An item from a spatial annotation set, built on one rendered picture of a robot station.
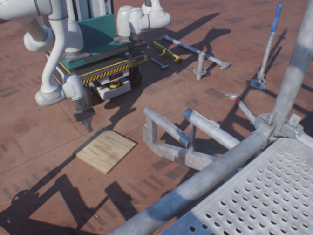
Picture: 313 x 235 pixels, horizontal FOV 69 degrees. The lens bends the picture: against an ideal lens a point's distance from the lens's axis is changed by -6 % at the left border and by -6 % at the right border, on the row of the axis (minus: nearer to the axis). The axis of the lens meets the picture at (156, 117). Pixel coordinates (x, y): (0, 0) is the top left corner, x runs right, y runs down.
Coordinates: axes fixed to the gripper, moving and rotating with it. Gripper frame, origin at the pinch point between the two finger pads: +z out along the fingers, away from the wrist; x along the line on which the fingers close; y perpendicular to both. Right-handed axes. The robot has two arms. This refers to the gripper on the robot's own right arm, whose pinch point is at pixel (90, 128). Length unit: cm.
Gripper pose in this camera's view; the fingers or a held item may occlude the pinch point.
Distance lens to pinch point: 165.4
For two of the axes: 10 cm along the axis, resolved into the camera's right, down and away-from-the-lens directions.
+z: 2.6, 9.1, 3.2
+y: -5.5, -1.3, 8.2
